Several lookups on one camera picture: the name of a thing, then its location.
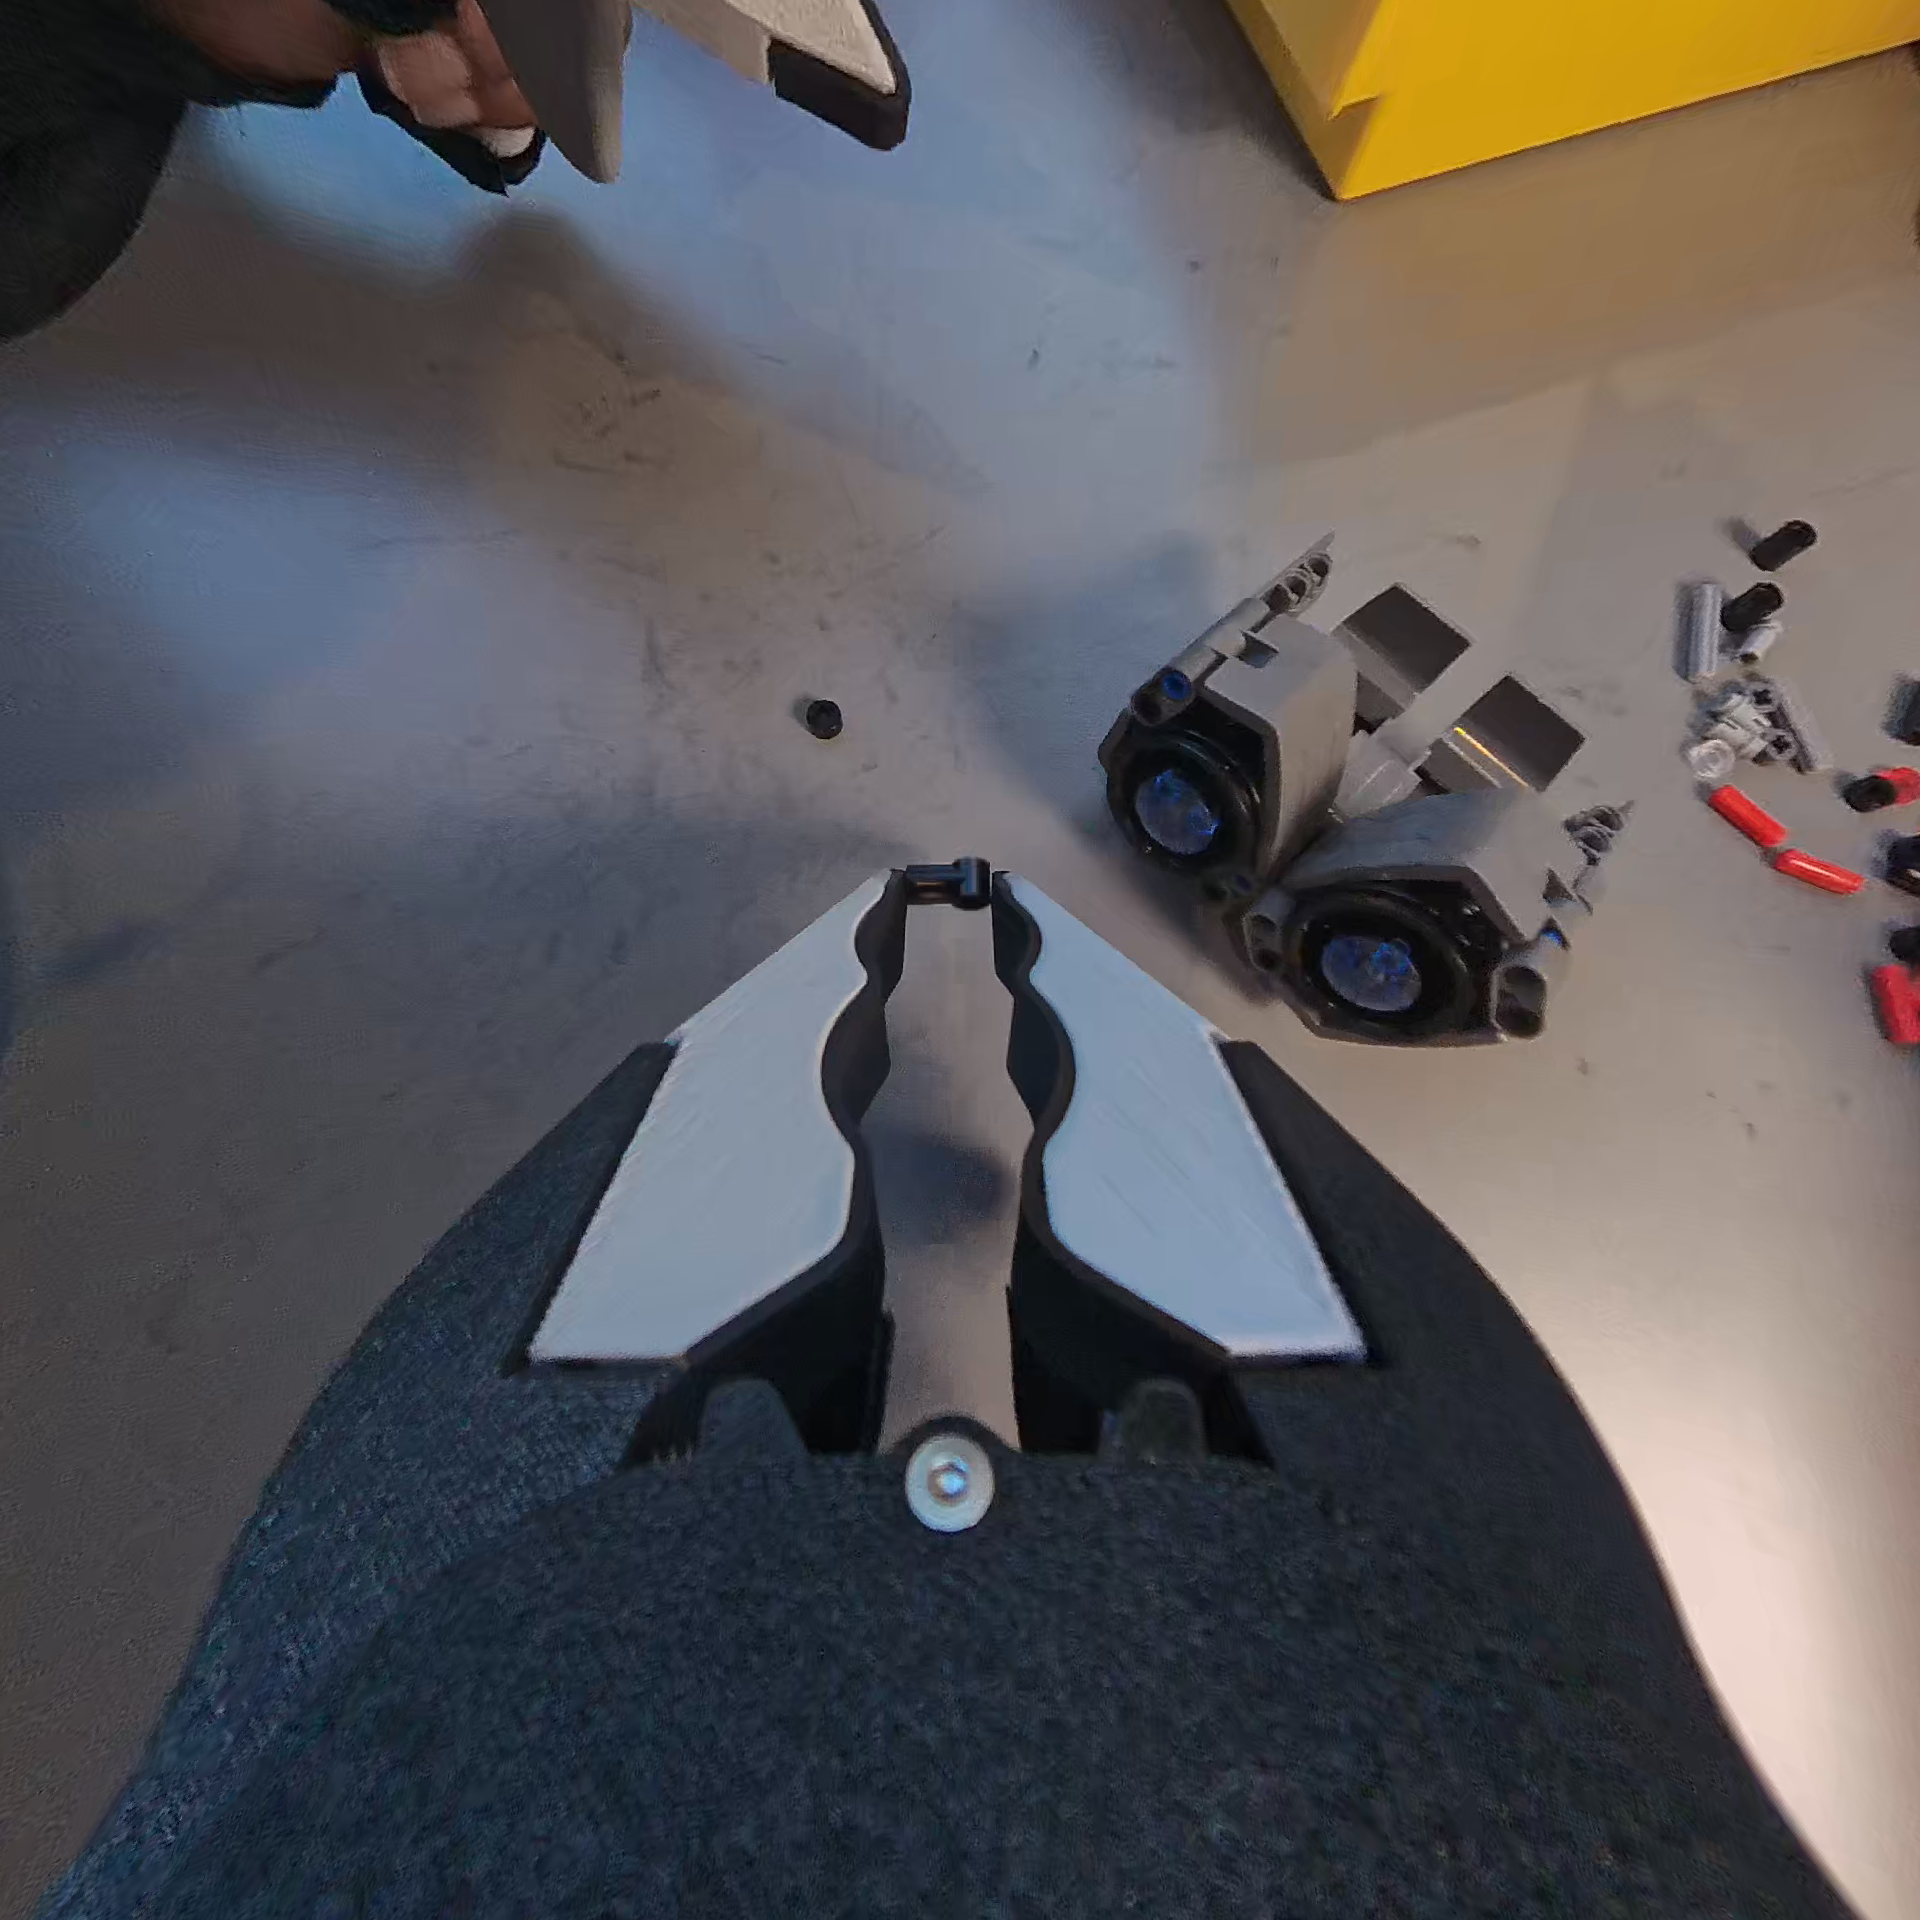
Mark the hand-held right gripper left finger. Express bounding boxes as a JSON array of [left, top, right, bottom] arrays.
[[526, 871, 910, 1455]]

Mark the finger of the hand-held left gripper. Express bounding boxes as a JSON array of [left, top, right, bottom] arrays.
[[510, 0, 914, 186]]

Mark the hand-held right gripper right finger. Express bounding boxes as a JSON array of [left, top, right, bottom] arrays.
[[990, 871, 1368, 1455]]

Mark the grey toy brick engine assembly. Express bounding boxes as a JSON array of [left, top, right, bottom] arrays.
[[1223, 675, 1636, 1048]]

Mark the person's left forearm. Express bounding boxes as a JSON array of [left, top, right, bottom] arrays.
[[0, 0, 339, 345]]

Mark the grey desk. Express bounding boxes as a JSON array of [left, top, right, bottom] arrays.
[[0, 0, 1920, 1920]]

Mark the pile of small brick parts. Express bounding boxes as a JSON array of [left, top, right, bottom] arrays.
[[1670, 517, 1920, 1051]]

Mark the yellow storage bin with ledge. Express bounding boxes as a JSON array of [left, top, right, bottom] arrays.
[[1227, 0, 1920, 202]]

